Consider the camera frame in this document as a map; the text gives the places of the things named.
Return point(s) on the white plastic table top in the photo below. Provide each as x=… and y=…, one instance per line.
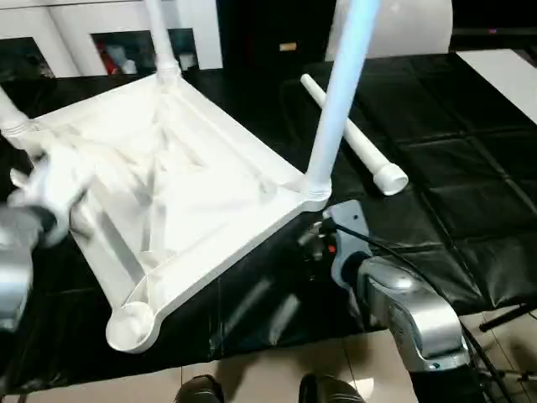
x=176, y=193

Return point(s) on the small bottles on shelf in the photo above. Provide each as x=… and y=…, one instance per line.
x=126, y=57

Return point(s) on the small yellow label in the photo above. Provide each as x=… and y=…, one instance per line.
x=289, y=46

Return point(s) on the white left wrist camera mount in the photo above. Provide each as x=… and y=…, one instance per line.
x=54, y=189

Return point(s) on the dark right robot foot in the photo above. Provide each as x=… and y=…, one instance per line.
x=331, y=389

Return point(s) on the white cabinet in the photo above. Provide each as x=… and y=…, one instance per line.
x=50, y=29

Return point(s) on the black cabinet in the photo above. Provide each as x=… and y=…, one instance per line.
x=260, y=34

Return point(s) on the chrome tube frame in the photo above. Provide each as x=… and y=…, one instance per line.
x=516, y=378

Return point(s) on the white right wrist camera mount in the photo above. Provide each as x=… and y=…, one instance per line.
x=346, y=239

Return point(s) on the white flat sheet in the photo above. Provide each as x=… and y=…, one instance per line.
x=503, y=80

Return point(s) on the white plastic bag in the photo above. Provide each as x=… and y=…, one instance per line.
x=403, y=29

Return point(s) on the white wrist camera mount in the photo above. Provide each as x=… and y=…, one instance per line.
x=54, y=189
x=346, y=239

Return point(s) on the black rod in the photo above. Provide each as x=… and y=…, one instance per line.
x=510, y=317

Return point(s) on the black work mat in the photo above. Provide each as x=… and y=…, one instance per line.
x=453, y=185

